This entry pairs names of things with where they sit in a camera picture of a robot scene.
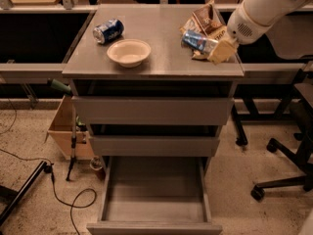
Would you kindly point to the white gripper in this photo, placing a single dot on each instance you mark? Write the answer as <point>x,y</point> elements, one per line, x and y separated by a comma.
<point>242,25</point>

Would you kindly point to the redbull can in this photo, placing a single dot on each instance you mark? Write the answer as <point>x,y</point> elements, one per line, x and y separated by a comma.
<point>198,41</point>

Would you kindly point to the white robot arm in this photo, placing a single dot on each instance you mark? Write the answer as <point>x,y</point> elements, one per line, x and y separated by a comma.
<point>268,12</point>

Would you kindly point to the grey drawer cabinet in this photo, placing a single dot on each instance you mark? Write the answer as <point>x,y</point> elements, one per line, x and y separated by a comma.
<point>169,71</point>

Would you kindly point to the blue pepsi can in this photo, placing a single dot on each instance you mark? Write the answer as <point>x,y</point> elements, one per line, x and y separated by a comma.
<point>108,31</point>

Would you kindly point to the grey top drawer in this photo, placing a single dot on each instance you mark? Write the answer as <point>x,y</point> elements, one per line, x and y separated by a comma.
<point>159,111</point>

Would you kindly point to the grey drawer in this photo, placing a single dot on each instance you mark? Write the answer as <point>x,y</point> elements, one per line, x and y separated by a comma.
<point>154,196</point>
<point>159,111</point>
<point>160,146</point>

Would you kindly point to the grey middle drawer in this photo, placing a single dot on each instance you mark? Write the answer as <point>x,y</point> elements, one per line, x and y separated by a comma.
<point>160,146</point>

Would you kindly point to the grey bottom drawer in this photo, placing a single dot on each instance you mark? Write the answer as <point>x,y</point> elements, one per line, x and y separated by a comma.
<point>154,196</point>

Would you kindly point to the yellow chip bag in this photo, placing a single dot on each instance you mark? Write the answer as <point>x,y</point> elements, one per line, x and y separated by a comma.
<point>215,35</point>

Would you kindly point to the brown chip bag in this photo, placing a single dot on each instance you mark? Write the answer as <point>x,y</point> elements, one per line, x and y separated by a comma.
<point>203,20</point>

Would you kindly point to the black office chair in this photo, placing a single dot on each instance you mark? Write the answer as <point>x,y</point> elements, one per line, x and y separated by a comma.
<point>302,113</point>

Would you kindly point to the white bowl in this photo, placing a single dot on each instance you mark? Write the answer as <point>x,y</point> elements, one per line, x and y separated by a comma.
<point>129,53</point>

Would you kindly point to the clear glass jar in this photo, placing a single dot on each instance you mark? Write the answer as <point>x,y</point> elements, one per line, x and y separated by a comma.
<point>97,167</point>

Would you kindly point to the black tripod stick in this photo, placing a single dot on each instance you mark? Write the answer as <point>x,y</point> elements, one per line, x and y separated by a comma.
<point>73,144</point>

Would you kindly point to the wooden box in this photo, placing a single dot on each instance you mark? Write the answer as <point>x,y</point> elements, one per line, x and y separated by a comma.
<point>61,130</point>

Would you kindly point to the black stand leg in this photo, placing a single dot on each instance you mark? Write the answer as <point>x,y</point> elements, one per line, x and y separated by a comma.
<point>10,198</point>

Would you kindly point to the green handled tool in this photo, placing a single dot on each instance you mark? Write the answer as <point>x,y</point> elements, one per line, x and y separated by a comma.
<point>55,84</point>

